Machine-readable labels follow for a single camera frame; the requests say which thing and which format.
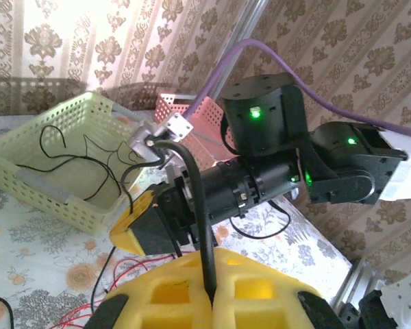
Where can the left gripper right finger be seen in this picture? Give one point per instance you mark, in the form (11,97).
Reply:
(267,308)

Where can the pale green perforated basket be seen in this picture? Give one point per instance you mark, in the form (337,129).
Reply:
(72,113)

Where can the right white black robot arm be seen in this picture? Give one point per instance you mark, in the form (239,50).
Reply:
(407,178)

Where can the aluminium frame rail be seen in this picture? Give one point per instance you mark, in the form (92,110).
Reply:
(358,284)

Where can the pink perforated basket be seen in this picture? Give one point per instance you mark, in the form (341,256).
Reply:
(205,109)

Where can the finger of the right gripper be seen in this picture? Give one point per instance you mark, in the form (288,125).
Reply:
(147,229)

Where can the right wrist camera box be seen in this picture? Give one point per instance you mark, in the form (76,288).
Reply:
(178,125)

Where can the aluminium frame post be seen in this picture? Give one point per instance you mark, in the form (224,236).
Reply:
(250,20)

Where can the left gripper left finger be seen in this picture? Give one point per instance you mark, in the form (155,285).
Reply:
(171,308)

